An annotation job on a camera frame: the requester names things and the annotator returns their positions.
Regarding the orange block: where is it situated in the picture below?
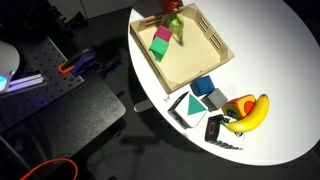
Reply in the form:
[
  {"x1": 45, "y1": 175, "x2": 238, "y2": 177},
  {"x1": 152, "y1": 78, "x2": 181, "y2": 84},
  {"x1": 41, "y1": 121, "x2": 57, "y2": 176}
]
[{"x1": 162, "y1": 0, "x2": 181, "y2": 12}]

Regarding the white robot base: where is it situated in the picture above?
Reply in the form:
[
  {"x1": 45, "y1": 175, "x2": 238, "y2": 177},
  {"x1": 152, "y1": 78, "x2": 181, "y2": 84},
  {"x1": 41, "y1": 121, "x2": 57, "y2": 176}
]
[{"x1": 0, "y1": 41, "x2": 20, "y2": 93}]

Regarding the blue block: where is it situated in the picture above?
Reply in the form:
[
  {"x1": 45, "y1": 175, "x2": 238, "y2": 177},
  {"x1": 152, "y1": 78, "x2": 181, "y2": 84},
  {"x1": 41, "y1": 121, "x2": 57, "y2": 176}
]
[{"x1": 190, "y1": 76, "x2": 215, "y2": 97}]

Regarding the grey block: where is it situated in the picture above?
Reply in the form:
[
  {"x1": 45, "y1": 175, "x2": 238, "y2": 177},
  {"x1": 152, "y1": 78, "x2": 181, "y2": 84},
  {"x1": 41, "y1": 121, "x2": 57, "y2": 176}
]
[{"x1": 201, "y1": 88, "x2": 228, "y2": 112}]

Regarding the magenta block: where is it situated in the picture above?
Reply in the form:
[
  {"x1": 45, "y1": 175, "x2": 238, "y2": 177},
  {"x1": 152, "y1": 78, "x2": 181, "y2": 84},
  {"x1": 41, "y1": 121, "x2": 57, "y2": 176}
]
[{"x1": 154, "y1": 26, "x2": 172, "y2": 42}]

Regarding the lime green block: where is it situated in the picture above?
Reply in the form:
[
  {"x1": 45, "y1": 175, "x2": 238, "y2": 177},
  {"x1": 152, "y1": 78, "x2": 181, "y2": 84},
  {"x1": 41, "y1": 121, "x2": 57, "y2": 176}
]
[{"x1": 167, "y1": 14, "x2": 184, "y2": 37}]

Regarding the wooden tray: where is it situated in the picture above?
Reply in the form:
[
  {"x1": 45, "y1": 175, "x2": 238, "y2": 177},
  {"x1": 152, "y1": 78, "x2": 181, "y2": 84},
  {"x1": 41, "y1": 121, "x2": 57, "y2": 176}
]
[{"x1": 130, "y1": 4, "x2": 234, "y2": 94}]

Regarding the black and white patterned cube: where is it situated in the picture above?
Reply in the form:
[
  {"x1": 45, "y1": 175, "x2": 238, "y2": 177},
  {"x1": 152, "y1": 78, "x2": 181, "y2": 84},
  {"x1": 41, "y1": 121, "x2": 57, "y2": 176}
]
[{"x1": 204, "y1": 115, "x2": 245, "y2": 150}]

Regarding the orange soft cube with number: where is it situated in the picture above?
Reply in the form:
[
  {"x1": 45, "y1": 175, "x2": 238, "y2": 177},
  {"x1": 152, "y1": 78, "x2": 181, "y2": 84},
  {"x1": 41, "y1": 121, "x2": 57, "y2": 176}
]
[{"x1": 222, "y1": 94, "x2": 256, "y2": 120}]

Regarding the black side table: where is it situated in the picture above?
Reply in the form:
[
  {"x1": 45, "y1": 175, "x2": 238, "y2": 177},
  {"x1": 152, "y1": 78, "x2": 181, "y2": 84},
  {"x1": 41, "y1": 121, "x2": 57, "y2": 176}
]
[{"x1": 0, "y1": 72, "x2": 126, "y2": 169}]

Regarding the yellow banana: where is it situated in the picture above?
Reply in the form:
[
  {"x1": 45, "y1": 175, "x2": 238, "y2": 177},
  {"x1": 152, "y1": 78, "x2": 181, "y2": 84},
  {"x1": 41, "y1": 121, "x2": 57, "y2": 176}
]
[{"x1": 221, "y1": 94, "x2": 269, "y2": 133}]

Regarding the perforated black breadboard plate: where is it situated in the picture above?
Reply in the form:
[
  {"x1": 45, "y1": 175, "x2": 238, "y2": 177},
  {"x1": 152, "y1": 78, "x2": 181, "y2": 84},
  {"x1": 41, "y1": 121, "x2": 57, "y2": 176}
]
[{"x1": 0, "y1": 36, "x2": 84, "y2": 132}]

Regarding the grey table leg bracket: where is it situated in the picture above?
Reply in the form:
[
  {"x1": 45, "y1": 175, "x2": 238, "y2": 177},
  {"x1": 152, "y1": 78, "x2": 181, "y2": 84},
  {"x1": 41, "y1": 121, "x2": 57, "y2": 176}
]
[{"x1": 134, "y1": 100, "x2": 153, "y2": 113}]

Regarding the near orange-handled purple clamp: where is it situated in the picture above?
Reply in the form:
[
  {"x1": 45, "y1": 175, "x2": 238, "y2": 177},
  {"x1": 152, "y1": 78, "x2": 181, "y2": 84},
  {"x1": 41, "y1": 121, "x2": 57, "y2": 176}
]
[{"x1": 58, "y1": 49, "x2": 96, "y2": 77}]

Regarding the orange cable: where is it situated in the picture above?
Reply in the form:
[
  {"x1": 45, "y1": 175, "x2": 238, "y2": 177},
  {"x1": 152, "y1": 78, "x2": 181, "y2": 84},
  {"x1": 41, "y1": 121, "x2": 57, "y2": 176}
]
[{"x1": 19, "y1": 157, "x2": 79, "y2": 180}]

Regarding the silver aluminium rail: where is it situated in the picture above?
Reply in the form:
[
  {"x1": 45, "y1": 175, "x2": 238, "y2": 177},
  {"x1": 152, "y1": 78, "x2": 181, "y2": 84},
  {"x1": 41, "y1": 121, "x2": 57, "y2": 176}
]
[{"x1": 7, "y1": 74, "x2": 46, "y2": 93}]

